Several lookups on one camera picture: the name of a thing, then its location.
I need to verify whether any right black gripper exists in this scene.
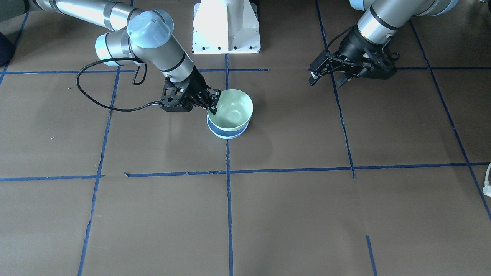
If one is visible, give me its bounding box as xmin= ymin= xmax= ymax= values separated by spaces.
xmin=160 ymin=67 xmax=222 ymax=115

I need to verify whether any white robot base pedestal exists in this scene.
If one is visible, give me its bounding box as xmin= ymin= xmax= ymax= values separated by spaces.
xmin=192 ymin=0 xmax=261 ymax=54

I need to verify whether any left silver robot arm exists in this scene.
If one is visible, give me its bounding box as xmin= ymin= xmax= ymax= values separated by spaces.
xmin=309 ymin=0 xmax=458 ymax=87

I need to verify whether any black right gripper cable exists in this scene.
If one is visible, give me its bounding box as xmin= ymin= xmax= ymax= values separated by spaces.
xmin=76 ymin=57 xmax=163 ymax=112

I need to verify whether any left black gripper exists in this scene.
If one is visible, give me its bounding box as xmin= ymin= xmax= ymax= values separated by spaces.
xmin=309 ymin=29 xmax=397 ymax=88

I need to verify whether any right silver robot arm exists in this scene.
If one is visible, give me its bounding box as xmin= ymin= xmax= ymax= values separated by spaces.
xmin=23 ymin=0 xmax=221 ymax=114

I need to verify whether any white plug with cable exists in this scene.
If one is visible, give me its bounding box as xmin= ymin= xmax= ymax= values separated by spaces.
xmin=482 ymin=163 xmax=491 ymax=197

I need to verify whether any blue bowl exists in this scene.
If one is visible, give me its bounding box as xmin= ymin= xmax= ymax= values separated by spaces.
xmin=206 ymin=115 xmax=252 ymax=140

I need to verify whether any green bowl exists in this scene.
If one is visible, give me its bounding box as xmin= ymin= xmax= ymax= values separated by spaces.
xmin=207 ymin=89 xmax=253 ymax=131

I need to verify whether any dark object at table edge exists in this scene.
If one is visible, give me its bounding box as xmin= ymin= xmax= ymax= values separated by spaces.
xmin=0 ymin=33 xmax=15 ymax=67

